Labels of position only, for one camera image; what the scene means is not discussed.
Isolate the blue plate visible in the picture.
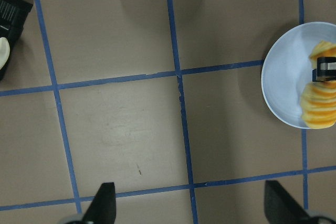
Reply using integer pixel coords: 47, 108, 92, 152
261, 22, 335, 130

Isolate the sliced yellow bread loaf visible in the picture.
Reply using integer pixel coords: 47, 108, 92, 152
300, 40, 335, 129

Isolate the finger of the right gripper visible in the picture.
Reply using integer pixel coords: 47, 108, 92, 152
312, 57, 335, 82

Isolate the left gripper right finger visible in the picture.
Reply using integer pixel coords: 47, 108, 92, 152
264, 180, 315, 223

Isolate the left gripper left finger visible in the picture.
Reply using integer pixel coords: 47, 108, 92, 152
81, 182, 117, 224

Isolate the black plate rack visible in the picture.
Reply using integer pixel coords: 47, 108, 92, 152
1, 0, 33, 80

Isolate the cream plate in rack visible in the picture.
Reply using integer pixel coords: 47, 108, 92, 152
0, 37, 10, 69

